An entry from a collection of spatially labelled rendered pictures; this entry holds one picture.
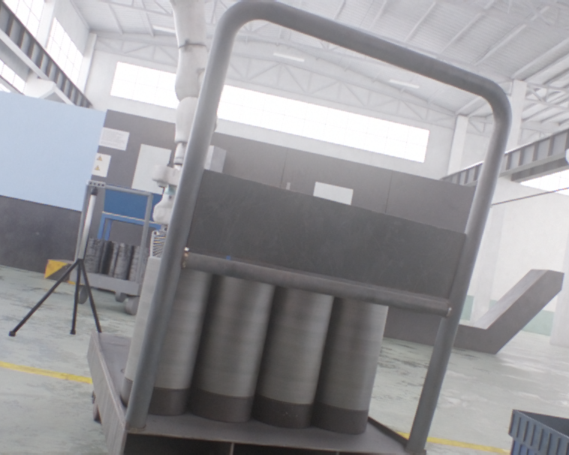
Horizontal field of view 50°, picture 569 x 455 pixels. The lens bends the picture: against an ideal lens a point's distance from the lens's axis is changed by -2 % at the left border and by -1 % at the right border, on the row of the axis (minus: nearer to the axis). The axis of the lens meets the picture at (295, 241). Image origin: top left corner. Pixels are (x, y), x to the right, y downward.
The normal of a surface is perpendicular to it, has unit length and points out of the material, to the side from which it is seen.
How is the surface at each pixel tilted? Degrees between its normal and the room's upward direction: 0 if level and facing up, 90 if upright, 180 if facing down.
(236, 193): 98
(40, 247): 90
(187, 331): 90
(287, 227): 98
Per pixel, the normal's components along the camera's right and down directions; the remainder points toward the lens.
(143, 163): 0.12, -0.09
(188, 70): -0.38, 0.06
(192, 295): 0.63, 0.08
